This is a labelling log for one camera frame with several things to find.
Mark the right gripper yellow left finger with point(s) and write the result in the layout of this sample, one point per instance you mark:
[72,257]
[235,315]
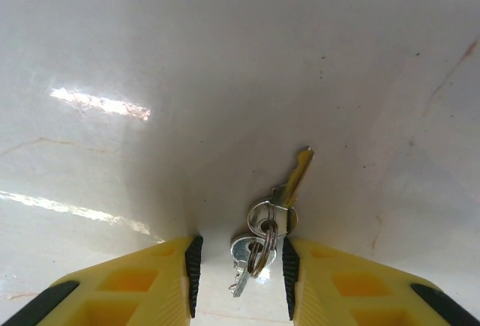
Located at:
[123,288]

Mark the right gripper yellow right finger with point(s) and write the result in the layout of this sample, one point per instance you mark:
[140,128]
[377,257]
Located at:
[360,288]

